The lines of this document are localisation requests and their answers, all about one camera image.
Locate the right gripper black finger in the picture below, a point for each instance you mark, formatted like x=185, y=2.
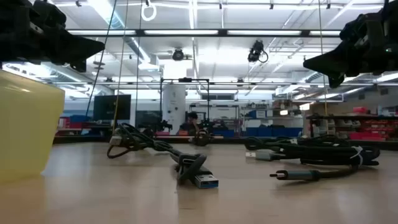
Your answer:
x=335, y=62
x=335, y=81

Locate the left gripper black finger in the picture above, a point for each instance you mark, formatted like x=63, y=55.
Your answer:
x=78, y=65
x=84, y=48

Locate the translucent yellow plastic tray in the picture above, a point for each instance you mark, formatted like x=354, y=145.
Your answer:
x=25, y=124

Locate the black display screen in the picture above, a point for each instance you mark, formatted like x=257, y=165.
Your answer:
x=112, y=107

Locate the shelf with red bins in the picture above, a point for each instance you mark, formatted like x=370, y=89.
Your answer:
x=373, y=127

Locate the row of blue bins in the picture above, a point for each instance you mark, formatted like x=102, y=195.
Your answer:
x=273, y=131

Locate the round black ceiling fixture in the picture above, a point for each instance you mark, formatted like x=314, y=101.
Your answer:
x=178, y=54

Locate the white cylindrical tank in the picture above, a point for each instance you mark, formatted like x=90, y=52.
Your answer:
x=173, y=105

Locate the black rig beam with lights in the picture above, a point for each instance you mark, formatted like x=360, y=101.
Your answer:
x=222, y=32

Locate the person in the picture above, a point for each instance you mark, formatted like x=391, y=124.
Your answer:
x=189, y=126

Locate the black overhead camera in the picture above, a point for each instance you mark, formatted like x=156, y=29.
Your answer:
x=255, y=51

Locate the black metal frame stand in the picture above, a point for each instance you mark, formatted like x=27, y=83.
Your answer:
x=185, y=80

